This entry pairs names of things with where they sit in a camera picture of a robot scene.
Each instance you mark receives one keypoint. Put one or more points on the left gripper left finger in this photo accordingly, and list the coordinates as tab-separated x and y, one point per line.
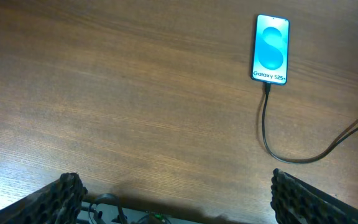
58	202

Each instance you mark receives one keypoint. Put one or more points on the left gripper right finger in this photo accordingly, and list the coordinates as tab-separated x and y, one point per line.
295	201

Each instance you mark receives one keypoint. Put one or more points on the blue Galaxy smartphone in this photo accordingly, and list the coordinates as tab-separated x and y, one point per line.
271	46

